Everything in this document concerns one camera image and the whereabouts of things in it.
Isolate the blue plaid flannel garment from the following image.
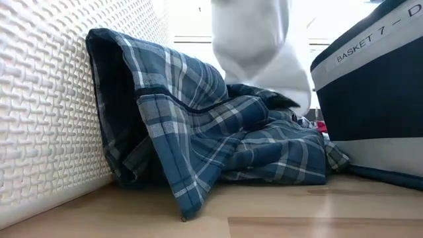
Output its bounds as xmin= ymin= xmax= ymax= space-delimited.
xmin=85 ymin=28 xmax=351 ymax=223

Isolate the white garment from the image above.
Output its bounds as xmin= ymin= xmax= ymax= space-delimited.
xmin=210 ymin=0 xmax=313 ymax=117

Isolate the navy grey fabric basket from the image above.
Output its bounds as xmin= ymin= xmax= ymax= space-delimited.
xmin=309 ymin=0 xmax=423 ymax=192

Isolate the white woven plastic basket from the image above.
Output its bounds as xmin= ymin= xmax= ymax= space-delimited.
xmin=0 ymin=0 xmax=171 ymax=231

